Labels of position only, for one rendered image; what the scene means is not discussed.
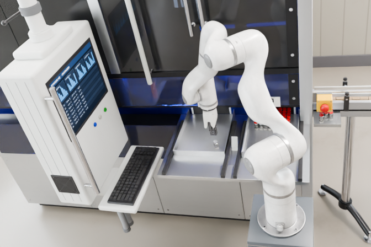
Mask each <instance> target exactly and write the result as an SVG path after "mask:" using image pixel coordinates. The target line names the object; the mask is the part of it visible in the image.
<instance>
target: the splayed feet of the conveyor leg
mask: <svg viewBox="0 0 371 247"><path fill-rule="evenodd" d="M327 193H328V194H330V195H332V196H333V197H335V198H336V199H337V200H338V205H339V207H340V208H341V209H343V210H348V211H349V212H350V214H351V215H352V216H353V217H354V219H355V220H356V221H357V223H358V224H359V226H360V227H361V229H362V231H363V232H364V233H365V236H364V238H363V239H364V241H365V242H366V243H368V244H371V230H370V228H369V227H368V225H367V224H366V222H365V221H364V219H363V218H362V216H361V215H360V214H359V212H358V211H357V210H356V209H355V208H354V207H353V205H352V199H351V198H350V200H349V202H347V203H344V202H342V201H341V194H340V193H339V192H338V191H336V190H334V189H333V188H331V187H329V186H327V185H325V184H322V185H321V188H320V189H319V194H320V195H326V194H327Z"/></svg>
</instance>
